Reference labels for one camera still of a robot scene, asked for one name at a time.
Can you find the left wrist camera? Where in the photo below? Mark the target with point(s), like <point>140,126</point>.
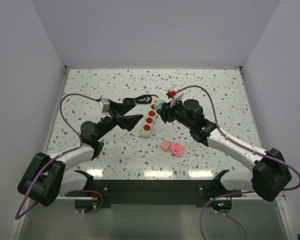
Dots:
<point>105,105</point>

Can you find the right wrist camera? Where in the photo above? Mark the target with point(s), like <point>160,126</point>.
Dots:
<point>174,94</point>

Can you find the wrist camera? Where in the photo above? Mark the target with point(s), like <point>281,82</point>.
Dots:
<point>174,94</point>
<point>105,105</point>

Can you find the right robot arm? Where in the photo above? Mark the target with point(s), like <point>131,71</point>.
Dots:
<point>269,173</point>

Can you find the teal USB charger plug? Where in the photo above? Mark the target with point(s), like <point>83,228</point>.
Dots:
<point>158,104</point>

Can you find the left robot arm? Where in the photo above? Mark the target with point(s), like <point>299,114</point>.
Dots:
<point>42,180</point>

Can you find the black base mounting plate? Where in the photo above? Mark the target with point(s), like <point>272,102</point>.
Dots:
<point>158,192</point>

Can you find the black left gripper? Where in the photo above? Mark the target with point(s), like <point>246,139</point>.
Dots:
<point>125,122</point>

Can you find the beige power strip red sockets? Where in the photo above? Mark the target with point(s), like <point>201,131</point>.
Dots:
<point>149,119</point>

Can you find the salmon pink charger plug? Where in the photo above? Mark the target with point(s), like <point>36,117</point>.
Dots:
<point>165,145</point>

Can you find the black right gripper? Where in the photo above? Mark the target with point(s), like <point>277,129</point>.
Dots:
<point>166,111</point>

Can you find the pink square adapter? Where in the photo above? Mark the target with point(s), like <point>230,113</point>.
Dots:
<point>177,149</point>

